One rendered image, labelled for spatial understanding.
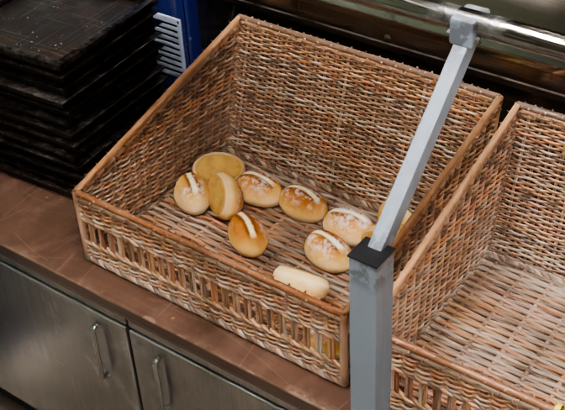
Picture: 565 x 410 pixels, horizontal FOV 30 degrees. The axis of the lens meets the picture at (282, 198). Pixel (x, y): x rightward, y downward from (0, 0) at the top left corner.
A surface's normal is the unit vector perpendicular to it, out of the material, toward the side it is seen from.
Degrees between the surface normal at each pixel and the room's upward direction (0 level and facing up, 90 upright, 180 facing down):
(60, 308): 90
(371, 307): 90
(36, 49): 0
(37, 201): 0
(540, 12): 70
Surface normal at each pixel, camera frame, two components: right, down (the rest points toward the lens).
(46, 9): -0.04, -0.79
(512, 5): -0.57, 0.21
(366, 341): -0.59, 0.52
